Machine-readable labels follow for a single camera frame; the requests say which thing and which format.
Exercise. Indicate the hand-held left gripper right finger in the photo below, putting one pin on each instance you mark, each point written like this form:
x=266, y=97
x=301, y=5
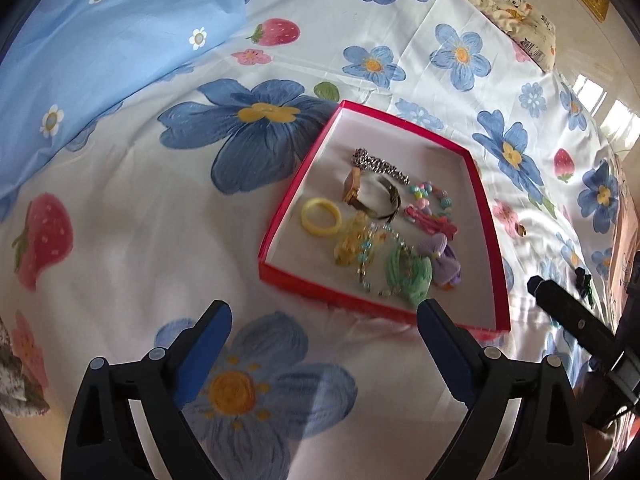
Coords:
x=445, y=355

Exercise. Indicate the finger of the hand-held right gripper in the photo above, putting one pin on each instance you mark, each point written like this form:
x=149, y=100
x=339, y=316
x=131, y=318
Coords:
x=570, y=315

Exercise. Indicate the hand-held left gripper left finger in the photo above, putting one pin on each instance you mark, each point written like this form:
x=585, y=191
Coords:
x=205, y=355

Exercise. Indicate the green hair clip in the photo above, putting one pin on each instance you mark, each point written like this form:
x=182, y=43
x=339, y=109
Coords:
x=407, y=272

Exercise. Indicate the purple hair claw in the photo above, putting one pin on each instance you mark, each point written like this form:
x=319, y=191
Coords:
x=442, y=262

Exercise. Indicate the pink hair clip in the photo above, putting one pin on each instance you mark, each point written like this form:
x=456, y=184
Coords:
x=430, y=222

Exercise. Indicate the yellow hair clip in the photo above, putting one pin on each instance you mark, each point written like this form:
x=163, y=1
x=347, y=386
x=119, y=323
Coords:
x=350, y=245

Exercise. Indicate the yellow bangle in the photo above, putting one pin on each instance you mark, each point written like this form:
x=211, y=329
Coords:
x=306, y=220

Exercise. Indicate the gold wristwatch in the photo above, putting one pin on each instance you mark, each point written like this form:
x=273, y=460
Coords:
x=351, y=190

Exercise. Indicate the red jewelry box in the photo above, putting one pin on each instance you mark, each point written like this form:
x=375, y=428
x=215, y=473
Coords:
x=350, y=130

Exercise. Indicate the small dark hair clip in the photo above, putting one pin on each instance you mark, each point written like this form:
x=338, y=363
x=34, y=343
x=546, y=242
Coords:
x=583, y=282

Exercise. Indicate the floral strawberry bedsheet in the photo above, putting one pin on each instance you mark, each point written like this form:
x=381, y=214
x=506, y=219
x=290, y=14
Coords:
x=150, y=240

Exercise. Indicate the person's floral clothing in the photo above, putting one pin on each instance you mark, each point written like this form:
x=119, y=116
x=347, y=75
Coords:
x=17, y=380

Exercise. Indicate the cream patterned pillow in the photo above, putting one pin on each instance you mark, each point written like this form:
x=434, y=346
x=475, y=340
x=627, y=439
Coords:
x=510, y=5

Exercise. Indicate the blue floral pillow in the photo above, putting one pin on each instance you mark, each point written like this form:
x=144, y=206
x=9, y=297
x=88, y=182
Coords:
x=100, y=50

